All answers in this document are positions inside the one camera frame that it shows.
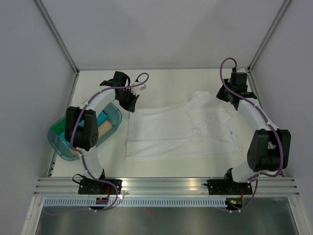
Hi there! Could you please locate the white t shirt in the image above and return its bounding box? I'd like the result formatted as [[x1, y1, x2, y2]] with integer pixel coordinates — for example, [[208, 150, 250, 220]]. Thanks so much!
[[126, 92, 242, 160]]

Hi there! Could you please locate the rolled beige t shirt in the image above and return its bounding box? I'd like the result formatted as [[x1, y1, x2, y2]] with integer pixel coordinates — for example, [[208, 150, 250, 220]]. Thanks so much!
[[71, 119, 115, 157]]

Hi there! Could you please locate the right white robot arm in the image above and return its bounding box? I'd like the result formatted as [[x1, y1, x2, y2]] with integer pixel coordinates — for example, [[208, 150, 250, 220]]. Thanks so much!
[[216, 70, 291, 193]]

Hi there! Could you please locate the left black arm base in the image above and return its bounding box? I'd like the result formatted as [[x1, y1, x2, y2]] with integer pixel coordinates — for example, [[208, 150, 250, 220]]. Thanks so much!
[[78, 178, 122, 195]]

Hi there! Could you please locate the right aluminium frame post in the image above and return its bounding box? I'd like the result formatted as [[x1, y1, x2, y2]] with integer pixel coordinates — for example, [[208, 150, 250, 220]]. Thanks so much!
[[247, 0, 293, 72]]

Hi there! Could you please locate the aluminium frame post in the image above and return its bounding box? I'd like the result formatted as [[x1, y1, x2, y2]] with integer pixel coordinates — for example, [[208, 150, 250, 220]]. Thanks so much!
[[247, 0, 293, 72], [33, 0, 79, 75]]

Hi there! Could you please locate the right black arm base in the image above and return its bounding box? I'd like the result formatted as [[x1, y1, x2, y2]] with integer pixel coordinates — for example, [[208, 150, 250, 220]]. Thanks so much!
[[203, 179, 253, 196]]

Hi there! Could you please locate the rolled green t shirt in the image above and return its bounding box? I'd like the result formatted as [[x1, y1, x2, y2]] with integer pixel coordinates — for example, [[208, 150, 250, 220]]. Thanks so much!
[[51, 117, 66, 135]]

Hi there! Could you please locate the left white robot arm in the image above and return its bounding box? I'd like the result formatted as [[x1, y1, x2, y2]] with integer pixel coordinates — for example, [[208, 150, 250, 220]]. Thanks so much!
[[65, 71, 147, 194]]

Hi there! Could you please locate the rolled blue t shirt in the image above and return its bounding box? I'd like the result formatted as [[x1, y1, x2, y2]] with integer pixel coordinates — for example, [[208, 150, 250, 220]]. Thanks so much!
[[58, 112, 108, 148]]

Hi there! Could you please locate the teal translucent plastic bin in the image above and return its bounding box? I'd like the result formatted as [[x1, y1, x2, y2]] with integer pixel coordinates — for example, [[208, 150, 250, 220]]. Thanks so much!
[[47, 102, 122, 161]]

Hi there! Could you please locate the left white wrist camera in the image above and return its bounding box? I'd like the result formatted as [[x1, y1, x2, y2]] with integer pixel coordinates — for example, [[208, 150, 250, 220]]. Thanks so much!
[[131, 82, 146, 95]]

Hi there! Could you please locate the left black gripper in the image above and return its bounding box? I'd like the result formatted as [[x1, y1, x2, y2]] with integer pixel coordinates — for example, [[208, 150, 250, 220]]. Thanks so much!
[[116, 89, 139, 113]]

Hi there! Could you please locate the white slotted cable duct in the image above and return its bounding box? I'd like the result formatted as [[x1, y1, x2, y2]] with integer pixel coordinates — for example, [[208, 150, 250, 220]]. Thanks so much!
[[44, 197, 226, 208]]

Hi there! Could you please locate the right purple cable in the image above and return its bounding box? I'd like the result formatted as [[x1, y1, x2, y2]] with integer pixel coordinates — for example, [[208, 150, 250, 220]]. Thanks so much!
[[220, 57, 284, 213]]

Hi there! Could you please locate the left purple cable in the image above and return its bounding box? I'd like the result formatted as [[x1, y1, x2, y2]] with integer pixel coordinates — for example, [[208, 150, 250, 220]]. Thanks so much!
[[44, 72, 149, 216]]

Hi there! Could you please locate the purple cable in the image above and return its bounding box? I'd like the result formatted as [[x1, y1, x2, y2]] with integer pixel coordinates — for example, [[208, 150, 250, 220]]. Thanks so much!
[[44, 72, 149, 216], [220, 57, 284, 213]]

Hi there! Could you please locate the left aluminium frame post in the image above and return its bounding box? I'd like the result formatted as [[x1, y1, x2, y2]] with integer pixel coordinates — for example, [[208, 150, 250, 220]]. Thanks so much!
[[33, 0, 79, 75]]

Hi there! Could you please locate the aluminium mounting rail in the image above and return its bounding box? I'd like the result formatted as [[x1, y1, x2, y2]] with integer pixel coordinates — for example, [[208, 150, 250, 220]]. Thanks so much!
[[33, 177, 300, 197]]

